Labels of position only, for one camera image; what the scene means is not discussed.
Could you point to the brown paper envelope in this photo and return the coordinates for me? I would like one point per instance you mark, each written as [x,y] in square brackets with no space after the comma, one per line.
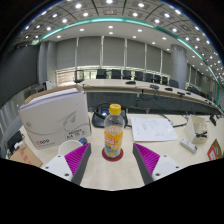
[28,156]

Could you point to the black office chairs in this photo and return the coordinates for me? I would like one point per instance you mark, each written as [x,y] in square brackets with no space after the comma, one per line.
[116,74]

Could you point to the long conference desk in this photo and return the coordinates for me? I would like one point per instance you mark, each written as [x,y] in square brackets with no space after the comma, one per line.
[140,100]

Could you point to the white copy paper box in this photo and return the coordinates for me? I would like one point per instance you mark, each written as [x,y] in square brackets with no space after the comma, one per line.
[53,123]

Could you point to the white open cardboard box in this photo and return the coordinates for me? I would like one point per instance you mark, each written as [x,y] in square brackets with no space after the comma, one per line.
[195,125]

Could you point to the white power strip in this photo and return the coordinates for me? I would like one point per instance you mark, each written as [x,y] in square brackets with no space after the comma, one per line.
[188,146]

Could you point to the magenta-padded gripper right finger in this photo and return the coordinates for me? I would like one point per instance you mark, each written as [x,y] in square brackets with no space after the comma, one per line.
[148,160]

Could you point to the flat round red coaster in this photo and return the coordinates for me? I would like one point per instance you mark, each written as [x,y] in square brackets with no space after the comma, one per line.
[106,157]

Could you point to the white printed paper sheet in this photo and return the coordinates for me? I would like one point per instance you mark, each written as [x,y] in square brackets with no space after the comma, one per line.
[153,128]

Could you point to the black device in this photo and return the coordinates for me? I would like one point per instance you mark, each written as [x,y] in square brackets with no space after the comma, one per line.
[14,140]

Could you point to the ceiling lights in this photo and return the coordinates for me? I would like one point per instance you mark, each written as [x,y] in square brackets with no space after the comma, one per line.
[108,1]

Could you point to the black desk telephone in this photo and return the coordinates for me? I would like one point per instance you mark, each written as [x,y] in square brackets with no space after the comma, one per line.
[98,118]

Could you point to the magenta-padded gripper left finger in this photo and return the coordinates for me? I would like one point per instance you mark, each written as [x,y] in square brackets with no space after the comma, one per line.
[75,160]

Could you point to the yellow-capped clear drink bottle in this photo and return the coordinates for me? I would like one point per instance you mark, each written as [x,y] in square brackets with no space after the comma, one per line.
[114,133]

